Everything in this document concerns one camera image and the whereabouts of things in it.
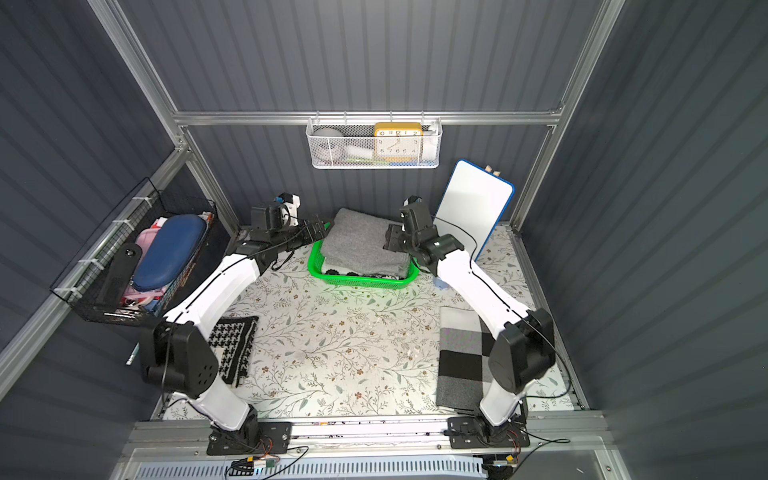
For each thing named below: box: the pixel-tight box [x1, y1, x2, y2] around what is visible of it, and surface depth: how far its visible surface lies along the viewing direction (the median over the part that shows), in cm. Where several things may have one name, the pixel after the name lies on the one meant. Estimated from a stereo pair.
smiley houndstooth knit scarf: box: [322, 264, 403, 280], surface depth 102 cm
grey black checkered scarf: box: [436, 306, 497, 409], surface depth 86 cm
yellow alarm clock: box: [374, 122, 424, 163], surface depth 91 cm
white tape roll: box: [313, 127, 344, 163], surface depth 89 cm
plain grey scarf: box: [320, 207, 410, 278], surface depth 104 cm
